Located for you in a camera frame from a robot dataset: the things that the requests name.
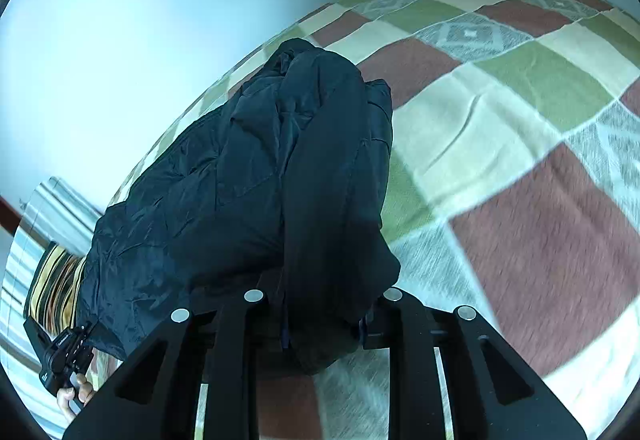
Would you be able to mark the striped headboard cushion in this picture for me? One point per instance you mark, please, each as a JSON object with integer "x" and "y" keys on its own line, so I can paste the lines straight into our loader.
{"x": 60, "y": 215}

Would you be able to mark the brown wooden door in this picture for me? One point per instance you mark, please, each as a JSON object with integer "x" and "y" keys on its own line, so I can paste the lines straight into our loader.
{"x": 9, "y": 215}

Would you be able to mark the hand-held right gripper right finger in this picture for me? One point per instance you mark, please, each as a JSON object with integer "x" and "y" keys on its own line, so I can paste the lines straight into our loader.
{"x": 400, "y": 320}

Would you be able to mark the striped yellow black pillow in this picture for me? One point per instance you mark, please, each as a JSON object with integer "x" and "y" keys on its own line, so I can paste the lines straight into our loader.
{"x": 52, "y": 280}

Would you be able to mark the checkered bed blanket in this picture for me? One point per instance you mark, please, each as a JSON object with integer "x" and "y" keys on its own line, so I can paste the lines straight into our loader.
{"x": 500, "y": 119}

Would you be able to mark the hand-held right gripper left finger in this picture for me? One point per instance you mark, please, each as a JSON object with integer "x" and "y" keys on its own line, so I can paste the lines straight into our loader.
{"x": 250, "y": 320}

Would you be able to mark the black quilted jacket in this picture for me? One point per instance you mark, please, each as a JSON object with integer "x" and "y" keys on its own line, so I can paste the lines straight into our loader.
{"x": 225, "y": 169}

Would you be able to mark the person's left hand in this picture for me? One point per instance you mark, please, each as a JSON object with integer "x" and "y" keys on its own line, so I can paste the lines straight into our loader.
{"x": 75, "y": 395}

